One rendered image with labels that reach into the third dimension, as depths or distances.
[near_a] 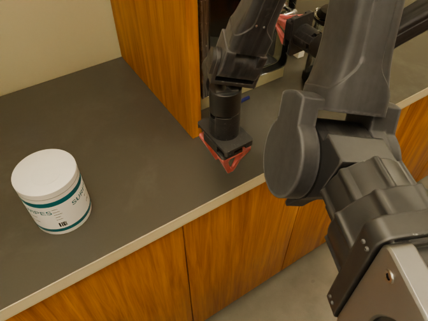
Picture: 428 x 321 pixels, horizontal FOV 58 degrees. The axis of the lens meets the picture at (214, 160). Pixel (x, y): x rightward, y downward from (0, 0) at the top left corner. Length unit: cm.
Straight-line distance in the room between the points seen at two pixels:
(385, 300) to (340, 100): 16
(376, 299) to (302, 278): 166
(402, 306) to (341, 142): 14
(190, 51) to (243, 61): 31
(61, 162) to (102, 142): 26
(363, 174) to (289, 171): 7
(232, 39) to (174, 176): 49
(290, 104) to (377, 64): 8
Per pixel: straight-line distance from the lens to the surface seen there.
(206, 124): 75
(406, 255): 24
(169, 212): 93
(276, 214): 132
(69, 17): 136
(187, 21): 88
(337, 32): 36
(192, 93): 98
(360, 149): 33
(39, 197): 85
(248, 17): 57
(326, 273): 196
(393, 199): 29
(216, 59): 62
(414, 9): 90
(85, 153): 110
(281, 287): 189
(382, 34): 36
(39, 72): 141
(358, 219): 29
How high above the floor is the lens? 170
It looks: 48 degrees down
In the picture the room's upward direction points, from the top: straight up
